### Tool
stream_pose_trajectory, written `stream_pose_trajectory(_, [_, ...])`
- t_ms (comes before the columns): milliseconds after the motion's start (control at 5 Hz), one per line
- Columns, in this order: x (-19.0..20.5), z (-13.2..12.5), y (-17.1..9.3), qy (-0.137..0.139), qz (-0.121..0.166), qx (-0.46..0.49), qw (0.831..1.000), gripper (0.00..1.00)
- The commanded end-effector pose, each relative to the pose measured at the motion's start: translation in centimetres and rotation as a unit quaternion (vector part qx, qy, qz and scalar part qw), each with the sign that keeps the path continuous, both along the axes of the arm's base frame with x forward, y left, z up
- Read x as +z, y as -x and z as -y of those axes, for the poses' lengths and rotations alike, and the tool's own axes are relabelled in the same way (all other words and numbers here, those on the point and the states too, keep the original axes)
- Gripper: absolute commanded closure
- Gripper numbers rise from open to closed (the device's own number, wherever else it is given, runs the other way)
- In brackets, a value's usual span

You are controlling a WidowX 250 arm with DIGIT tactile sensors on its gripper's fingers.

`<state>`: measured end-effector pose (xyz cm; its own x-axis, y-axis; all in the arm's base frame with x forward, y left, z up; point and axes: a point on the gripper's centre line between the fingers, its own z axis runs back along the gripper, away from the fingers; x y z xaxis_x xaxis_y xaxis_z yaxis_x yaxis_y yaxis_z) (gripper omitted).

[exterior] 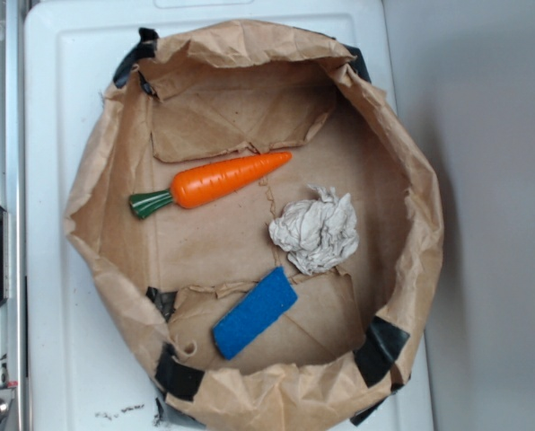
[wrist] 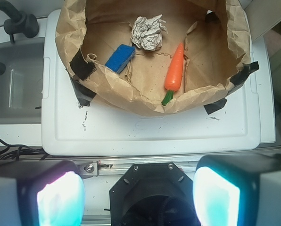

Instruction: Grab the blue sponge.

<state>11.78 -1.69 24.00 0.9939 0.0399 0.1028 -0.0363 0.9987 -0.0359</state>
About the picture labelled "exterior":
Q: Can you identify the aluminium frame rail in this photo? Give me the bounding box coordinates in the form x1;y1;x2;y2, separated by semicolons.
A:
0;1;31;430

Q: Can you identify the brown paper bag bin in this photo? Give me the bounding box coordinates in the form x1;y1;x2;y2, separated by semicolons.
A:
64;20;443;430

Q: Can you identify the crumpled white paper towel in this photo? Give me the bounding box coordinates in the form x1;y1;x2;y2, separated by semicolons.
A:
268;185;360;276

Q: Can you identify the orange toy carrot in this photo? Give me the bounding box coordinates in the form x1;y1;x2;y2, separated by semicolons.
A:
128;152;293;219

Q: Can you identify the blue rectangular sponge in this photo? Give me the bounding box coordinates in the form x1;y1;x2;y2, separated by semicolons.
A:
212;267;298;360

